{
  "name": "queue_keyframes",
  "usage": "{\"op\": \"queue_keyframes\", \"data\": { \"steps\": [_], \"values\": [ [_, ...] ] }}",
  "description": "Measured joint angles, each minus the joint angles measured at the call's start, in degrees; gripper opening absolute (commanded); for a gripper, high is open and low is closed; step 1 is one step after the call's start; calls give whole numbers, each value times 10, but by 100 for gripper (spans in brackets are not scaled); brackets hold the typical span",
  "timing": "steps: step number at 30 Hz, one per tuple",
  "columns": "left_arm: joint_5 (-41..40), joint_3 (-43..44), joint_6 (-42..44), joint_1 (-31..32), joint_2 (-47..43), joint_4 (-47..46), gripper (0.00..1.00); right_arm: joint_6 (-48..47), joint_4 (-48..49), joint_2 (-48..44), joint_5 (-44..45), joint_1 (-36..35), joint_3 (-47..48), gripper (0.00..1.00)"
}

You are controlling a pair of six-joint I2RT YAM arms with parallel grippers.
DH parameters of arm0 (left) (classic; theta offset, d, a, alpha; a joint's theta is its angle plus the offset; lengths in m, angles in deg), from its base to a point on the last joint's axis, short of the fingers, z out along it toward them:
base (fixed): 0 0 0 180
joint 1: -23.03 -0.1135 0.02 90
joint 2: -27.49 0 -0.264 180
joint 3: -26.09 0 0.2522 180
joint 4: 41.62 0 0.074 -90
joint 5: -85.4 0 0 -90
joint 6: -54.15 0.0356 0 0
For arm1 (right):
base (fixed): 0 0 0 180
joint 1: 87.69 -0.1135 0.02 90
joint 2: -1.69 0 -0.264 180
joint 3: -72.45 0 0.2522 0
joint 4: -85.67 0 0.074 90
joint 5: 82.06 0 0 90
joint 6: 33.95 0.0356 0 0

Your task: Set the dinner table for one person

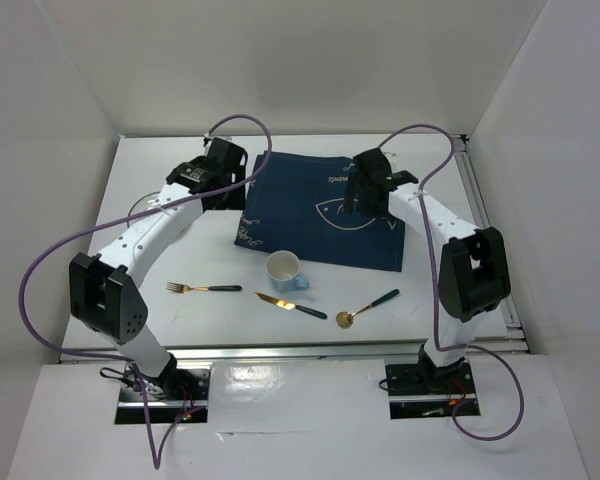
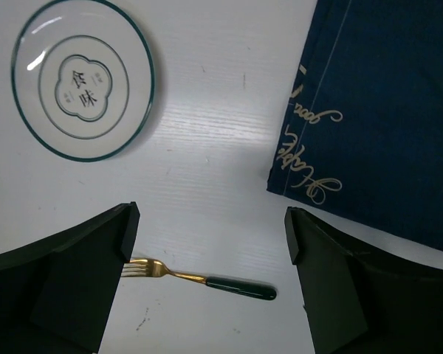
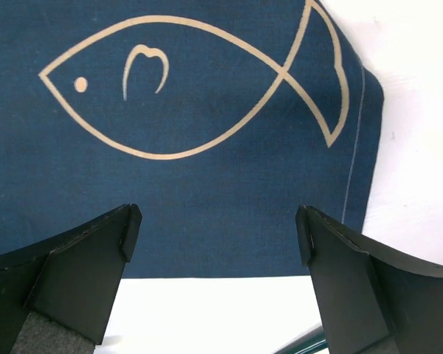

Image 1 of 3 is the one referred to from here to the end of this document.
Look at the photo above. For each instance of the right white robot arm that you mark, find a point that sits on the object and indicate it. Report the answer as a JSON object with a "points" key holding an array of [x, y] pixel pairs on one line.
{"points": [[469, 265]]}

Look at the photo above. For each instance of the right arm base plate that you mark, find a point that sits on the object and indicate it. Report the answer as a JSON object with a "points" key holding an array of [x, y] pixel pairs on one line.
{"points": [[411, 397]]}

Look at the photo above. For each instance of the white plate with rings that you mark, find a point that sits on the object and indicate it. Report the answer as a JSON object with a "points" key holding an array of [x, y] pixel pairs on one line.
{"points": [[140, 210]]}

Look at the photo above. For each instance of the gold spoon green handle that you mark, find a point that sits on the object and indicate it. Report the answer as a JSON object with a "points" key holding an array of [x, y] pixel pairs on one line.
{"points": [[346, 319]]}

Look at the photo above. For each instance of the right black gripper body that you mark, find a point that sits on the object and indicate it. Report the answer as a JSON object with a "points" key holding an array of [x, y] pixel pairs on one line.
{"points": [[363, 205]]}

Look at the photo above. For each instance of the gold fork green handle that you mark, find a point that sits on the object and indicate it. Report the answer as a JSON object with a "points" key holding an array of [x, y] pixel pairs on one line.
{"points": [[180, 288]]}

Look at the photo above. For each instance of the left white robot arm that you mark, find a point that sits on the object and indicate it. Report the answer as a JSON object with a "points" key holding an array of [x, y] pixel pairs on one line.
{"points": [[104, 288]]}

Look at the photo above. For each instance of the gold knife green handle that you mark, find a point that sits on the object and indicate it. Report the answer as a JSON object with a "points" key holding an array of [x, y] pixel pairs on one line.
{"points": [[286, 305]]}

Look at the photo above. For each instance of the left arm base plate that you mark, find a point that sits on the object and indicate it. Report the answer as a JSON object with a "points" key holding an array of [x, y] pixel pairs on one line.
{"points": [[188, 399]]}

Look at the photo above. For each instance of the blue fish placemat cloth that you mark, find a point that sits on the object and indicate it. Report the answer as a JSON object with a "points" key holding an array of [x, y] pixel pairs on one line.
{"points": [[297, 204]]}

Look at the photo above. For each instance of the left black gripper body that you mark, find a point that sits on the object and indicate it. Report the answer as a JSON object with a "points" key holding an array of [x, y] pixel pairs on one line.
{"points": [[232, 199]]}

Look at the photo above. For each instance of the aluminium front rail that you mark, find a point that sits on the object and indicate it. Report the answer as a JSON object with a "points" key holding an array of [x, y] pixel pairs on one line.
{"points": [[514, 343]]}

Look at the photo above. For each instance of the white and blue mug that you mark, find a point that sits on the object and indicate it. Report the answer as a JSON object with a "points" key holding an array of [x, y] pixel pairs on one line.
{"points": [[284, 272]]}

